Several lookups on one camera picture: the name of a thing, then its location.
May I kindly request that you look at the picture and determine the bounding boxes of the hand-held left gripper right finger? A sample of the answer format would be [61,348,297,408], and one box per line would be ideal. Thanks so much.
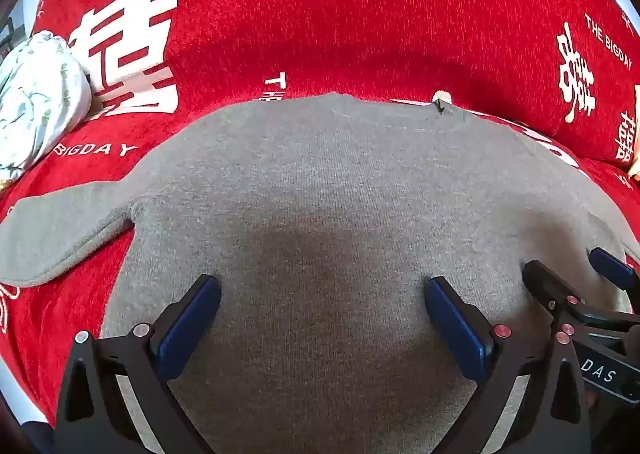
[424,276,593,454]

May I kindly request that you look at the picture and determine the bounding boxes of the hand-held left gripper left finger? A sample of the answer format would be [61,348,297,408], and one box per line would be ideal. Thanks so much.
[54,275,222,454]

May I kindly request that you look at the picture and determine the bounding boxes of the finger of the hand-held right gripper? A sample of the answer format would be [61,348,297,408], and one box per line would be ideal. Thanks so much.
[521,260,640,335]
[588,247,640,292]

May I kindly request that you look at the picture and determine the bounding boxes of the grey knit sweater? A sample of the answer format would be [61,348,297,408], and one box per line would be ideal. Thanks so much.
[0,91,636,454]

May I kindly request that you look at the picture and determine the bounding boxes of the white floral cloth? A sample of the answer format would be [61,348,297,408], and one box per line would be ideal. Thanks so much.
[0,31,93,182]

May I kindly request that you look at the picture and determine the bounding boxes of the red printed sofa cover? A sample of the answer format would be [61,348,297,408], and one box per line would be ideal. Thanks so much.
[0,0,640,430]

